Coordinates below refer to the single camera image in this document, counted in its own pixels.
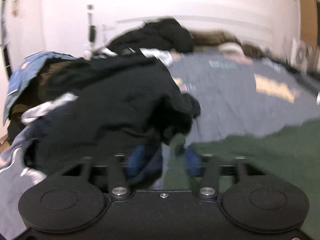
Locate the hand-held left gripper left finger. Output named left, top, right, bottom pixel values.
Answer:
left=60, top=146, right=150, bottom=199

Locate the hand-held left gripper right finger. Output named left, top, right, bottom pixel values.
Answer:
left=184, top=147, right=268, bottom=199

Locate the dark green t-shirt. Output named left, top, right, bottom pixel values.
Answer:
left=162, top=120, right=320, bottom=240

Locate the pile of dark clothes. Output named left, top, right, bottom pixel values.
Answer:
left=7, top=52, right=202, bottom=188

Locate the grey printed quilt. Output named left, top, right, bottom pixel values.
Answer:
left=0, top=50, right=320, bottom=205

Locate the white garment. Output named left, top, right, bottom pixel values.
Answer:
left=140, top=47, right=175, bottom=67

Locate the white pillow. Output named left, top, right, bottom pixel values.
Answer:
left=217, top=42, right=244, bottom=53

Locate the black puffer jacket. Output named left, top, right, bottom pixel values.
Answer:
left=106, top=17, right=195, bottom=54

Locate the black hairbrush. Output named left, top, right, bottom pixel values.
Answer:
left=86, top=4, right=97, bottom=45

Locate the blue denim cloth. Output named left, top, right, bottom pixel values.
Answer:
left=2, top=51, right=78, bottom=127

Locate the dark folded garment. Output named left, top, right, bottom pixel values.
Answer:
left=285, top=62, right=320, bottom=94

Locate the white headboard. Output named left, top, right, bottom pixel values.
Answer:
left=115, top=4, right=275, bottom=48

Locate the white fan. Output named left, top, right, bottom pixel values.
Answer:
left=290, top=39, right=315, bottom=68

